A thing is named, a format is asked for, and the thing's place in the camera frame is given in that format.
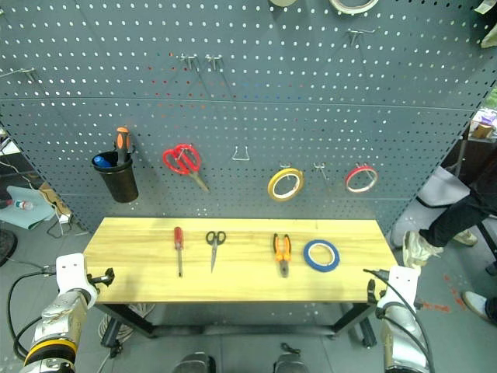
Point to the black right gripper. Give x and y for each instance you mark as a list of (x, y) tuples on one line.
[(371, 291)]

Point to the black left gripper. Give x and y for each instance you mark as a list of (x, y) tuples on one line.
[(94, 279)]

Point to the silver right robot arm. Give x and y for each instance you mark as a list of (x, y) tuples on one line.
[(402, 334)]

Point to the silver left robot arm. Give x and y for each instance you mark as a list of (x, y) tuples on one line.
[(58, 326)]

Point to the grey metal pegboard wall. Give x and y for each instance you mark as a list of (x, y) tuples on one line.
[(248, 97)]

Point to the white sneaker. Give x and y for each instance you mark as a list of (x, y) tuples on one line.
[(466, 237), (417, 250)]

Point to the blue tape roll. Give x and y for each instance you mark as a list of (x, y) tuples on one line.
[(308, 258)]

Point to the black pen cup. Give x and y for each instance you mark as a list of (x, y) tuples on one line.
[(122, 182)]

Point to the brown cardboard box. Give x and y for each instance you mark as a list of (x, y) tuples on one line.
[(54, 198)]

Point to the orange black pliers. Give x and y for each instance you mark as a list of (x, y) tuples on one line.
[(282, 252)]

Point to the teal mat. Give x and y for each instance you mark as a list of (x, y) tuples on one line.
[(27, 217)]

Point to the black round stand base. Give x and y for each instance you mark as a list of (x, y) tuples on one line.
[(7, 246)]

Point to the dark rounded shape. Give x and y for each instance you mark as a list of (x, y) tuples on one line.
[(194, 363), (291, 364)]

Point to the white shoe with blue jeans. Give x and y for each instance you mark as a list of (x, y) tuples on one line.
[(479, 305)]

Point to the clear plastic water bottle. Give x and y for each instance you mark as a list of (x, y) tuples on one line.
[(21, 204)]

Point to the person leg in black trousers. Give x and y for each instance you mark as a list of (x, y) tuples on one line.
[(458, 217)]

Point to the red tape roll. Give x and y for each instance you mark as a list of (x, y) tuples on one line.
[(351, 178)]

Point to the metal pegboard hook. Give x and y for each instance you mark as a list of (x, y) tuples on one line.
[(214, 61), (321, 171), (23, 72), (189, 61), (359, 34)]

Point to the yellow tape roll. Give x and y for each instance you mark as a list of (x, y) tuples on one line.
[(275, 182)]

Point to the small wooden block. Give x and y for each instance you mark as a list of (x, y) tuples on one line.
[(482, 131)]

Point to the white tape roll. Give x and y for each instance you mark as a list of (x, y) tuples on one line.
[(349, 8)]

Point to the beige tape roll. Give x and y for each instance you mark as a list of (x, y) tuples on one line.
[(282, 2)]

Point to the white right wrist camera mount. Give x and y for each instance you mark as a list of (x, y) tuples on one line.
[(404, 285)]

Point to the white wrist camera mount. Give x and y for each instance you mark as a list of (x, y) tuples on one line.
[(70, 272), (404, 285)]

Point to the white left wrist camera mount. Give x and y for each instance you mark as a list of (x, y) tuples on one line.
[(70, 272)]

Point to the black metal table frame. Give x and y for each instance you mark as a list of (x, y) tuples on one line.
[(128, 322)]

